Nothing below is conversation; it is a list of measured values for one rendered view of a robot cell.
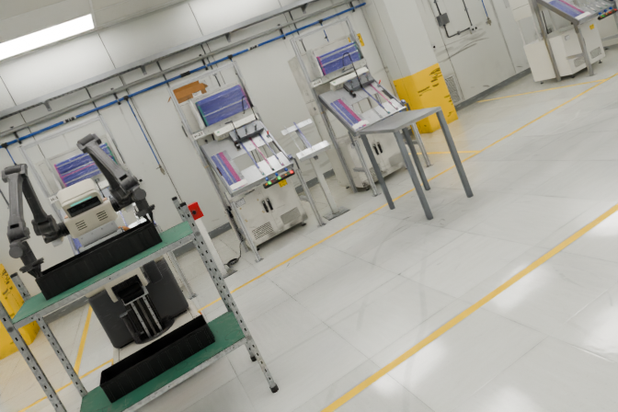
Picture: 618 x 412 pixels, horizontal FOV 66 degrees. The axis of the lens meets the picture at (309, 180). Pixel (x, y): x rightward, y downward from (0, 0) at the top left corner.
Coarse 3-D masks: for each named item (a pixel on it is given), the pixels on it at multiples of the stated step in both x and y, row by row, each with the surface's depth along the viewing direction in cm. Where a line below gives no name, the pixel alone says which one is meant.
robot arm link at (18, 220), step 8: (24, 168) 242; (8, 176) 238; (16, 176) 238; (24, 176) 241; (8, 184) 235; (16, 184) 235; (8, 192) 233; (16, 192) 232; (16, 200) 230; (16, 208) 227; (16, 216) 225; (8, 224) 222; (16, 224) 223; (24, 224) 225; (8, 232) 220; (16, 232) 220; (24, 232) 222
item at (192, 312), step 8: (192, 304) 343; (192, 312) 326; (200, 312) 327; (176, 320) 323; (184, 320) 317; (168, 328) 314; (176, 328) 309; (160, 336) 308; (128, 344) 318; (136, 344) 312; (144, 344) 306; (120, 352) 310; (128, 352) 304; (112, 360) 306
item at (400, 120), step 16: (400, 112) 438; (416, 112) 399; (432, 112) 377; (368, 128) 429; (384, 128) 389; (400, 128) 369; (448, 128) 382; (368, 144) 434; (400, 144) 370; (448, 144) 386; (416, 160) 449; (416, 176) 376; (464, 176) 389; (384, 192) 442
